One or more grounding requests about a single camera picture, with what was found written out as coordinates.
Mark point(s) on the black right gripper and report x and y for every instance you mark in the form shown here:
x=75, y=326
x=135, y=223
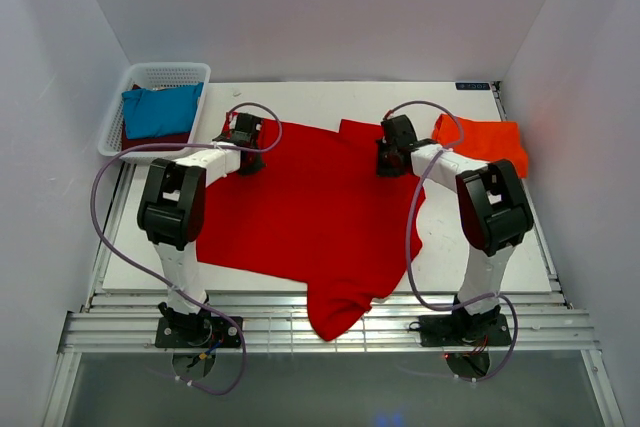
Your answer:
x=381, y=170

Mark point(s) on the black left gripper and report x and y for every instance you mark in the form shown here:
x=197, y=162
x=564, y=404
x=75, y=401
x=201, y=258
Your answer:
x=254, y=167

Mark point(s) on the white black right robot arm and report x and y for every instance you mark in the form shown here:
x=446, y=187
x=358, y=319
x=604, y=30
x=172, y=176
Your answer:
x=495, y=216

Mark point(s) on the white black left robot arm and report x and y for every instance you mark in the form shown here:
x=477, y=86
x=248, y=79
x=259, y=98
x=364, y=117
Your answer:
x=172, y=212

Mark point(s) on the small dark label sticker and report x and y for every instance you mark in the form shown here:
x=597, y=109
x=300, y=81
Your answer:
x=472, y=86

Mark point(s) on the white plastic basket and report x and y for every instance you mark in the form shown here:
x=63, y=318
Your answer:
x=153, y=76

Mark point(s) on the orange folded t shirt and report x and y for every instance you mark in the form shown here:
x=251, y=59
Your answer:
x=492, y=141

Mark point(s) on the blue folded t shirt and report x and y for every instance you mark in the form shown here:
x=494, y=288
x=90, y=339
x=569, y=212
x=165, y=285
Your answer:
x=159, y=113

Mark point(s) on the dark red folded t shirt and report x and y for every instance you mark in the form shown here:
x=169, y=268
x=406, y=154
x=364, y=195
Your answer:
x=128, y=143

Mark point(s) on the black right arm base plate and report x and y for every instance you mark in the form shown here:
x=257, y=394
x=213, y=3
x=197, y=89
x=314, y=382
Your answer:
x=441, y=331

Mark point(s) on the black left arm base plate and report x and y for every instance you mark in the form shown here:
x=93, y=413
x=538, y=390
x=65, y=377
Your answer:
x=204, y=333

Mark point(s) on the aluminium frame rail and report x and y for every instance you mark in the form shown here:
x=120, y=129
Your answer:
x=292, y=322

